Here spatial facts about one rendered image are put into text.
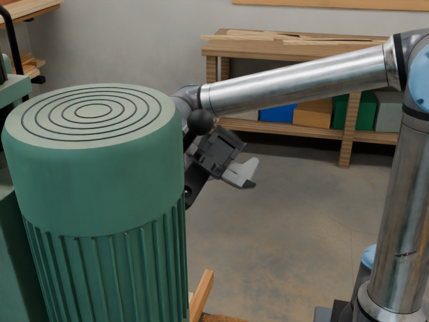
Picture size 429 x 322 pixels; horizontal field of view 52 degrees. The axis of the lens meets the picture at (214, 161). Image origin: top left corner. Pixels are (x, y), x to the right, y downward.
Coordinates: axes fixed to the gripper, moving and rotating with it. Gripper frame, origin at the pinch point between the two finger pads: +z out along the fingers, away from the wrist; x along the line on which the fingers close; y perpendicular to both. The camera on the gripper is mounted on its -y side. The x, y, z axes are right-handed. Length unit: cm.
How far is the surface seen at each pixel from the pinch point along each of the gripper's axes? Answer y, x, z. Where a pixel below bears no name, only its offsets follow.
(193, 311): -25.0, 17.2, -26.9
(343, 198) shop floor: 60, 102, -214
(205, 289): -20.5, 17.7, -31.7
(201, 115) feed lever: 2.0, -5.7, 13.0
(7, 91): -9.7, -23.4, 19.9
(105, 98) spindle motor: -4.3, -14.9, 20.5
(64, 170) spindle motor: -12.2, -12.1, 29.4
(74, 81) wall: 29, -126, -358
